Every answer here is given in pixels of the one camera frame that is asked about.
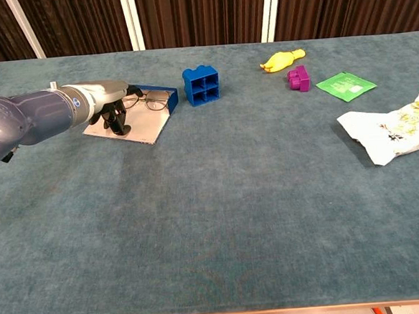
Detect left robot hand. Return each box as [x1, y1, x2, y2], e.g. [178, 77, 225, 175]
[81, 77, 147, 139]

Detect eyeglasses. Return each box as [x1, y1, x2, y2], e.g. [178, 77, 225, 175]
[121, 87, 174, 114]

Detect blue glasses case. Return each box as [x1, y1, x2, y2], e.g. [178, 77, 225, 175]
[80, 80, 183, 151]

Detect blue toy building brick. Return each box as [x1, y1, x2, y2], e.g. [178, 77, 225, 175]
[181, 64, 223, 108]

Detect dark brown pleated curtain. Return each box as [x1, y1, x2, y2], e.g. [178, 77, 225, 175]
[0, 0, 419, 63]

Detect teal felt table mat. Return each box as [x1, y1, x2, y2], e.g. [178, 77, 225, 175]
[0, 30, 419, 314]

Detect yellow rubber chicken toy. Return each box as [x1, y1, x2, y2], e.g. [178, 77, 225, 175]
[258, 48, 308, 75]

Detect purple toy building brick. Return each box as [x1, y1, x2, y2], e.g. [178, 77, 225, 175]
[285, 65, 312, 94]

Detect green foil sachet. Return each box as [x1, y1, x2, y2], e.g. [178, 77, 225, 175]
[314, 69, 379, 105]

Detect white snack bag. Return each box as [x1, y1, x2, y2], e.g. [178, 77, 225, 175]
[335, 89, 419, 169]

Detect white aluminium frame post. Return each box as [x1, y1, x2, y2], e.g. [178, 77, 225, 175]
[258, 0, 286, 43]
[118, 0, 146, 53]
[4, 0, 47, 62]

